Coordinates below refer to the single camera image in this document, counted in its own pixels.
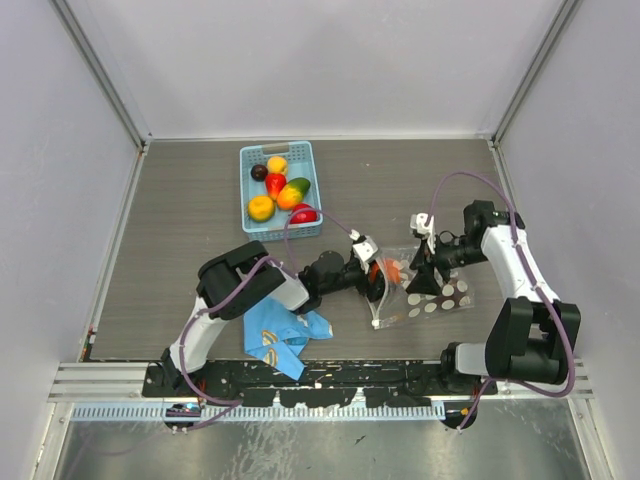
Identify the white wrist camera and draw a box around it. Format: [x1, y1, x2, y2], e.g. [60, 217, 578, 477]
[410, 213, 436, 253]
[349, 229, 379, 265]

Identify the blue patterned cloth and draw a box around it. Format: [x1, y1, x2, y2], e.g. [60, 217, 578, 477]
[243, 297, 333, 380]

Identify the clear polka dot zip bag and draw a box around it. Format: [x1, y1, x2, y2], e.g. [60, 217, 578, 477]
[367, 246, 475, 330]

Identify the dark purple fake plum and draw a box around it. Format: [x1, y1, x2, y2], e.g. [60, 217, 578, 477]
[250, 164, 269, 182]

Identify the bright orange fake ball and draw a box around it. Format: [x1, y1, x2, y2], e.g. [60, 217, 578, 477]
[369, 258, 402, 284]

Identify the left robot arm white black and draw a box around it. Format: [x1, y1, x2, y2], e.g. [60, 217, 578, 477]
[160, 237, 389, 396]

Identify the small orange fake tangerine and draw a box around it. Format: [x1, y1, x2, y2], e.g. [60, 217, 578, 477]
[267, 155, 288, 175]

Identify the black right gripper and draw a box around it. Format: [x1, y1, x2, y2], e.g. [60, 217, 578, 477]
[406, 232, 487, 296]

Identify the light blue plastic basket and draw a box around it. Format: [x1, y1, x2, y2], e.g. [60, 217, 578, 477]
[239, 141, 323, 242]

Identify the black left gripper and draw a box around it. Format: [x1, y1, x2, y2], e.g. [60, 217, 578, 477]
[319, 257, 395, 299]

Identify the orange fake fruit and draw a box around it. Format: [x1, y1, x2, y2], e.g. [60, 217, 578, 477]
[276, 177, 311, 211]

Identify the white slotted cable duct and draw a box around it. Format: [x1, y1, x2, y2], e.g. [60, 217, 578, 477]
[70, 401, 446, 423]

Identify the aluminium frame rail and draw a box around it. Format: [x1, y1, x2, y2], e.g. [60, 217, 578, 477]
[47, 360, 151, 404]

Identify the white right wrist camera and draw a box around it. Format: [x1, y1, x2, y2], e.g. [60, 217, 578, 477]
[410, 213, 436, 253]

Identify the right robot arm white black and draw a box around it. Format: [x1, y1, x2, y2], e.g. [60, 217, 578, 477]
[407, 200, 581, 394]

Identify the red fake apple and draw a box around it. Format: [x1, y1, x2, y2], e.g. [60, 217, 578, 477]
[290, 203, 318, 225]

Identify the red fake strawberry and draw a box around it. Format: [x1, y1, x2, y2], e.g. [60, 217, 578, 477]
[264, 173, 287, 200]

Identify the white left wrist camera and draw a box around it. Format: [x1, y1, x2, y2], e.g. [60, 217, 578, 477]
[349, 229, 379, 265]

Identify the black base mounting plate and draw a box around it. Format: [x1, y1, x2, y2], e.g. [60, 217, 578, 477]
[142, 358, 501, 407]

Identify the yellow fake lemon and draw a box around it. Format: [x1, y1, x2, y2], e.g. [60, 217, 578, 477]
[247, 195, 276, 223]

